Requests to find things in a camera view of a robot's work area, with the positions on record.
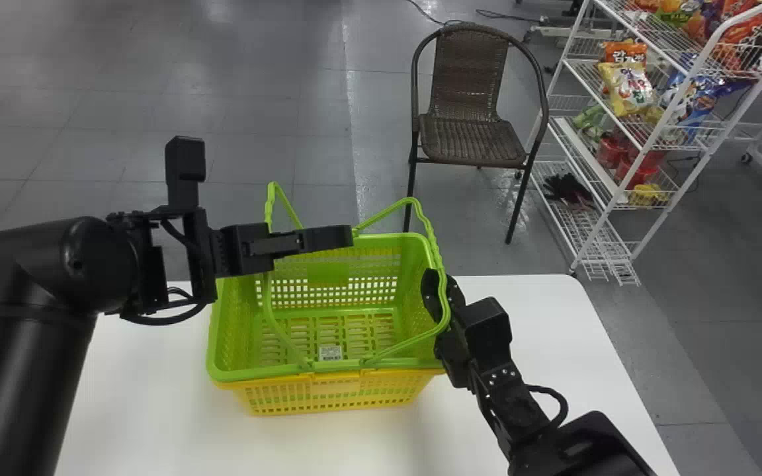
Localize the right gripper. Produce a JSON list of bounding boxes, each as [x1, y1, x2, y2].
[[420, 267, 487, 391]]

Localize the black gloves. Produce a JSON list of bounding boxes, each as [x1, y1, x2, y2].
[[542, 173, 595, 206]]

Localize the white wire rack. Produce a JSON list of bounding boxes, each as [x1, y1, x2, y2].
[[525, 0, 762, 287]]

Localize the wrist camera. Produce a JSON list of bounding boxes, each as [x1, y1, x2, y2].
[[165, 136, 208, 212], [462, 297, 515, 372]]

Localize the black cable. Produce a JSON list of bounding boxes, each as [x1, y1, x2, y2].
[[119, 284, 215, 327], [525, 385, 570, 432]]

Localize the green basket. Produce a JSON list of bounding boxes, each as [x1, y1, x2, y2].
[[206, 181, 452, 383]]

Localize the blue snack packet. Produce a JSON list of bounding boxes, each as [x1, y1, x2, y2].
[[660, 71, 753, 128]]

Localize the orange snack packet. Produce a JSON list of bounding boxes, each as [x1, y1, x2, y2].
[[602, 39, 648, 65]]

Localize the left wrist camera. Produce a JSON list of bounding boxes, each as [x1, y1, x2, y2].
[[165, 136, 208, 212]]

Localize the yellow snack packet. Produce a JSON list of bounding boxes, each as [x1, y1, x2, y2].
[[597, 61, 657, 118]]

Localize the yellow basket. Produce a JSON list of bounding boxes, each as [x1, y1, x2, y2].
[[214, 368, 446, 417]]

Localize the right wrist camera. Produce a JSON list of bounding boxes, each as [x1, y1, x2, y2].
[[462, 297, 515, 372]]

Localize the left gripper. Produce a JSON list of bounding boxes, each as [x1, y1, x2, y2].
[[218, 223, 355, 279]]

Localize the brown wicker chair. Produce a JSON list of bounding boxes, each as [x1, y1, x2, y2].
[[403, 22, 550, 246]]

